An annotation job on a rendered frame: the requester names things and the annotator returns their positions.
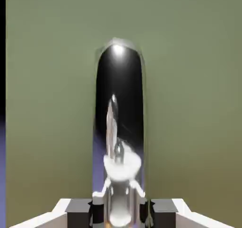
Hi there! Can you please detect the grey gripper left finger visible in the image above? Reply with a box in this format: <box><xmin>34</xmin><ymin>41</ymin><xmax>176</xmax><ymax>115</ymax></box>
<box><xmin>9</xmin><ymin>198</ymin><xmax>93</xmax><ymax>228</ymax></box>

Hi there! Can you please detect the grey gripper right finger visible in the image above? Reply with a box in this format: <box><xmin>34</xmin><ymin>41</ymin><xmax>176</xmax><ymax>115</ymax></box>
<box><xmin>150</xmin><ymin>198</ymin><xmax>235</xmax><ymax>228</ymax></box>

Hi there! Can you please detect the curved shiny metal handle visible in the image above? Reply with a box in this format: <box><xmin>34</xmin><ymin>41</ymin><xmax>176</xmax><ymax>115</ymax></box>
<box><xmin>91</xmin><ymin>36</ymin><xmax>152</xmax><ymax>228</ymax></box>

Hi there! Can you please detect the olive green cabinet door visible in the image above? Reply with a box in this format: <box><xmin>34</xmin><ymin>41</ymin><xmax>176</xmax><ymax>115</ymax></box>
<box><xmin>5</xmin><ymin>0</ymin><xmax>242</xmax><ymax>228</ymax></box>

